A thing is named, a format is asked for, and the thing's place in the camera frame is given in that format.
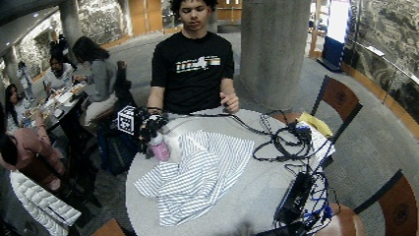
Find black dining table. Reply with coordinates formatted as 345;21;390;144
26;82;91;155

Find black electronics box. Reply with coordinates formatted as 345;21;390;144
278;171;317;224

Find striped white cloth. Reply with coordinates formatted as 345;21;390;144
133;129;257;227

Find long black cable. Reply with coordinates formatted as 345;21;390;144
161;103;284;136

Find tangle of black cables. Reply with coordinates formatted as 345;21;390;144
252;111;334;164

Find pink bottle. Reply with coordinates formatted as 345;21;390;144
148;132;172;163

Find white marker cube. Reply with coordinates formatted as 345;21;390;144
116;104;140;137

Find wooden chair with black frame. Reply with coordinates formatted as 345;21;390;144
91;218;128;236
320;169;419;236
272;75;365;169

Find concrete pillar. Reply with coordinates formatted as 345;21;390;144
239;0;313;111

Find blue cables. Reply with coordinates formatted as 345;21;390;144
300;162;338;232

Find white quilted jacket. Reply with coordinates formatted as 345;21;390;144
8;169;83;236

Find the person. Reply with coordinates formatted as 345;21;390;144
145;0;241;116

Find white paper sheet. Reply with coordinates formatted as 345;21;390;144
300;121;337;159

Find dark blue bag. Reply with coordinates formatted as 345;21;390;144
96;125;141;177

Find blue and white banner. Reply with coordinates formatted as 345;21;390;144
321;0;352;73

